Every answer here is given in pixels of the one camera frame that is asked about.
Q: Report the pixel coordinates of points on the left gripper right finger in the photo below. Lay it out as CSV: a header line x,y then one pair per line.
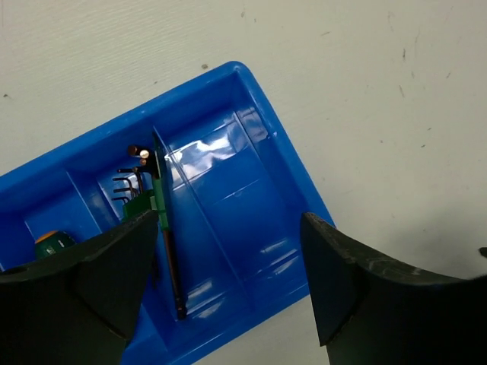
x,y
370,308

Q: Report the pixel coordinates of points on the green stubby screwdriver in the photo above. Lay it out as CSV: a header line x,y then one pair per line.
x,y
51,243

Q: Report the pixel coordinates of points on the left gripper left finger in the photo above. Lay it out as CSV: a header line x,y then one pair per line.
x,y
81,305

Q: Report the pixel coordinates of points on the blue divided plastic bin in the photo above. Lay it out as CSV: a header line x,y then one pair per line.
x,y
237,192

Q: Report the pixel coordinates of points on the green hex key set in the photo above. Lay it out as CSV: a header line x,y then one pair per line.
x,y
145,188

